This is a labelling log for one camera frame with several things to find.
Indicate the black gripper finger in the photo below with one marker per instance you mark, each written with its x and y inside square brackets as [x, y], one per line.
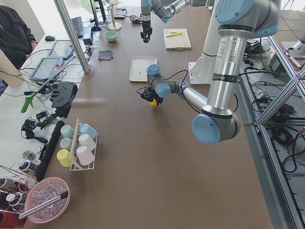
[145, 34]

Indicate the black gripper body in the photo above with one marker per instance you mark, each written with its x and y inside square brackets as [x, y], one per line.
[146, 24]
[159, 99]

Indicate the yellow lemon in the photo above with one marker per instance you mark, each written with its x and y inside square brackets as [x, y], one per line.
[154, 103]

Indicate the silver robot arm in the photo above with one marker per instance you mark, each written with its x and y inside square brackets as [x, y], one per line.
[237, 21]
[164, 13]

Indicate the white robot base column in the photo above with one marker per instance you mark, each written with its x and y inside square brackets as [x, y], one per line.
[201, 72]

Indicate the white rabbit tray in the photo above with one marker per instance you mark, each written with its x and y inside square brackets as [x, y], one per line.
[138, 70]

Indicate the metal scoop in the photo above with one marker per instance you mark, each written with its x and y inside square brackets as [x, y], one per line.
[134, 19]

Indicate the yellow plastic knife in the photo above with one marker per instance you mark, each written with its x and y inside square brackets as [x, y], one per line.
[173, 34]

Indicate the wooden cutting board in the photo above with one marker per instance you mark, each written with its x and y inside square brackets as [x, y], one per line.
[179, 42]

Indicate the lemon slices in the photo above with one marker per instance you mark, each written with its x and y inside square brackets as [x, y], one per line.
[175, 32]

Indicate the wooden mug tree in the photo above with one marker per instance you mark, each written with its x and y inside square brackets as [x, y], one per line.
[113, 26]

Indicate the mint green bowl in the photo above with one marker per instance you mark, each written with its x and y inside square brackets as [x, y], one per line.
[111, 36]

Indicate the grey folded cloth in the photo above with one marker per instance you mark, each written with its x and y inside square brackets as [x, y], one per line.
[105, 55]

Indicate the black keyboard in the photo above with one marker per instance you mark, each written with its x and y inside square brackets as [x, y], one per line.
[78, 26]

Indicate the blue plastic cup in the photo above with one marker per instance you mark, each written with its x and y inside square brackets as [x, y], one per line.
[87, 129]

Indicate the white plastic cup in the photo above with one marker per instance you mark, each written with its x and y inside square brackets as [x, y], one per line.
[86, 140]

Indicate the blue teach pendant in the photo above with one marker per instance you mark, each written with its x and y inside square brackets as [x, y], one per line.
[61, 49]
[46, 68]

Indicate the pink plastic cup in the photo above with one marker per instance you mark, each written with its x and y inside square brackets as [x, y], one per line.
[84, 155]

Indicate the green plastic cup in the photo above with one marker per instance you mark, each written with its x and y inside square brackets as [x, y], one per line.
[67, 131]

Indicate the grey plastic cup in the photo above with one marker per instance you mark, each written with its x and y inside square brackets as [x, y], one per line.
[66, 143]

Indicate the black computer mouse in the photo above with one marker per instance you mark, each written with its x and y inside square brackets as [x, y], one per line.
[49, 38]

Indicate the white cup rack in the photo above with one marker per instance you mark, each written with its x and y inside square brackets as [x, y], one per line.
[76, 166]

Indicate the yellow plastic cup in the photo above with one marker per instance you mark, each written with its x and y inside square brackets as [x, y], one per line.
[63, 157]

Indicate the person in black jacket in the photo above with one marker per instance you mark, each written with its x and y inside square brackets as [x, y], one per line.
[16, 40]

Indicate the pink bowl of ice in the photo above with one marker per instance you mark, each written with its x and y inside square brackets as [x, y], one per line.
[42, 192]

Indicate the metal tongs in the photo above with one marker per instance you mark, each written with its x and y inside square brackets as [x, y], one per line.
[44, 205]

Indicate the black plastic bracket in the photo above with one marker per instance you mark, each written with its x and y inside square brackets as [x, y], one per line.
[62, 97]

